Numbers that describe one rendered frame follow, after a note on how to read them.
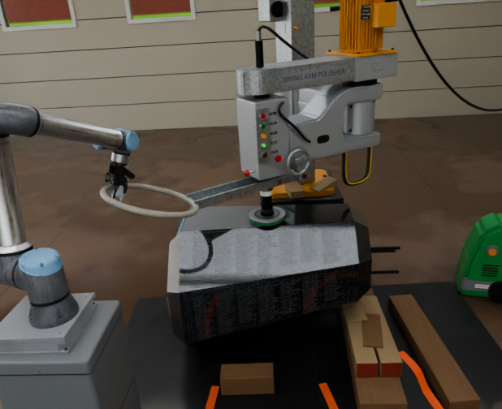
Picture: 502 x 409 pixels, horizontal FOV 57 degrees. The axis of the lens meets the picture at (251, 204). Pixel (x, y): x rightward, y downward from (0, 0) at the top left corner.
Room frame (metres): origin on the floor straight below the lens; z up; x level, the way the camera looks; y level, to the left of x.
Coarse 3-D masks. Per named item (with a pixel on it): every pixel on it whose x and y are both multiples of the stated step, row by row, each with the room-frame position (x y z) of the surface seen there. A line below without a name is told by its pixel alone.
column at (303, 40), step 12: (288, 0) 3.21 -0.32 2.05; (300, 0) 3.23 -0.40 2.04; (312, 0) 3.28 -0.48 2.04; (288, 12) 3.21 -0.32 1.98; (300, 12) 3.23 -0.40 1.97; (312, 12) 3.28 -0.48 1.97; (276, 24) 3.34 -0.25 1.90; (288, 24) 3.22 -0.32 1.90; (300, 24) 3.23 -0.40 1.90; (312, 24) 3.28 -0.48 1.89; (288, 36) 3.22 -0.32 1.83; (300, 36) 3.23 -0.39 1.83; (312, 36) 3.27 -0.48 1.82; (276, 48) 3.35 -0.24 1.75; (288, 48) 3.22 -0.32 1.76; (300, 48) 3.23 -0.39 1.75; (312, 48) 3.27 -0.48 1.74; (288, 60) 3.23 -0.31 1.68; (312, 168) 3.27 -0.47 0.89; (312, 180) 3.27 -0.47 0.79
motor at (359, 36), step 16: (352, 0) 2.67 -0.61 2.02; (368, 0) 2.65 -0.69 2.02; (384, 0) 2.71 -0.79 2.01; (352, 16) 2.68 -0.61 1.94; (368, 16) 2.60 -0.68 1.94; (384, 16) 2.60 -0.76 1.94; (352, 32) 2.68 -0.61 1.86; (368, 32) 2.65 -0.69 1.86; (352, 48) 2.65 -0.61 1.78; (368, 48) 2.64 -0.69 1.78
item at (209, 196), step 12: (240, 180) 2.43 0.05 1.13; (252, 180) 2.47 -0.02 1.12; (264, 180) 2.39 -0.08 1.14; (276, 180) 2.41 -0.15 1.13; (288, 180) 2.45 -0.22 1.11; (204, 192) 2.33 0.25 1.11; (216, 192) 2.36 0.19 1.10; (228, 192) 2.28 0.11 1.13; (240, 192) 2.31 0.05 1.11; (252, 192) 2.34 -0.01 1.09; (204, 204) 2.21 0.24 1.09
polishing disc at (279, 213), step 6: (252, 210) 2.50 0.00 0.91; (258, 210) 2.50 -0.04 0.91; (276, 210) 2.48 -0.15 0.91; (282, 210) 2.48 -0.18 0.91; (252, 216) 2.42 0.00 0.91; (258, 216) 2.42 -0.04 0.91; (270, 216) 2.41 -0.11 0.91; (276, 216) 2.40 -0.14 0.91; (282, 216) 2.40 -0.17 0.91; (264, 222) 2.35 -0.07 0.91; (270, 222) 2.34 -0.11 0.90
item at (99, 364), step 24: (96, 312) 1.67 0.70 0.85; (120, 312) 1.73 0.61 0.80; (96, 336) 1.51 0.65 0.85; (120, 336) 1.68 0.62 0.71; (0, 360) 1.40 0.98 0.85; (24, 360) 1.39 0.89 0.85; (48, 360) 1.38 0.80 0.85; (72, 360) 1.37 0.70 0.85; (96, 360) 1.42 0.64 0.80; (120, 360) 1.63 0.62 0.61; (0, 384) 1.39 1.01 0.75; (24, 384) 1.38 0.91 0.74; (48, 384) 1.37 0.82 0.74; (72, 384) 1.37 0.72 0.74; (96, 384) 1.38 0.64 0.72; (120, 384) 1.58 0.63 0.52; (24, 408) 1.38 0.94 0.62; (48, 408) 1.38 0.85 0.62; (72, 408) 1.37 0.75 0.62; (96, 408) 1.36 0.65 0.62; (120, 408) 1.53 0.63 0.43
